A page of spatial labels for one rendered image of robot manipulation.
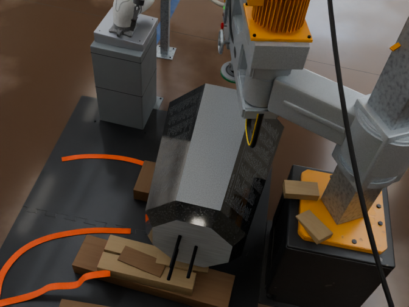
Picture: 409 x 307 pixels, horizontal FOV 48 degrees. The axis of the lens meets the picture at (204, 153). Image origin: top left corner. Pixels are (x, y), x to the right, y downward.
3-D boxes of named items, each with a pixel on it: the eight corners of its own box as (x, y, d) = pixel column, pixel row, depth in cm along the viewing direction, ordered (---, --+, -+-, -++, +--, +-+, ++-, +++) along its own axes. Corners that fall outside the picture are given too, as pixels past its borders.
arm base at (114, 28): (106, 35, 337) (106, 28, 333) (116, 19, 352) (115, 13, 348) (129, 40, 336) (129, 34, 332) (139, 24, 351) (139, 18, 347)
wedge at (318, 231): (330, 237, 251) (333, 232, 247) (316, 245, 247) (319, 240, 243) (308, 210, 262) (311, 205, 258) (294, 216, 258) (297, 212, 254)
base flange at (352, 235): (378, 186, 282) (381, 181, 279) (385, 256, 250) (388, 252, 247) (300, 172, 285) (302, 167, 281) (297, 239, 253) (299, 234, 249)
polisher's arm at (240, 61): (274, 133, 254) (294, 63, 217) (233, 133, 252) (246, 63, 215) (255, 52, 301) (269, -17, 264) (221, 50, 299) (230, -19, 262)
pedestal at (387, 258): (352, 237, 343) (391, 178, 287) (356, 323, 301) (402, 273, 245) (266, 220, 347) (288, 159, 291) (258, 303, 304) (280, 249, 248)
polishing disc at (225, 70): (218, 77, 310) (218, 76, 309) (224, 59, 324) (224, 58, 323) (248, 84, 308) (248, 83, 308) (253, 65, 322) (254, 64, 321)
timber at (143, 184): (144, 169, 368) (144, 159, 359) (159, 172, 367) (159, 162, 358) (133, 198, 348) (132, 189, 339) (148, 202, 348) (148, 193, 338)
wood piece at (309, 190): (315, 187, 273) (317, 182, 269) (317, 200, 267) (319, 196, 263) (282, 184, 272) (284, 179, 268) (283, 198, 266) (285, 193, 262)
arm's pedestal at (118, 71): (92, 123, 397) (80, 48, 337) (112, 87, 430) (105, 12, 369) (146, 136, 393) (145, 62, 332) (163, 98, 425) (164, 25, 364)
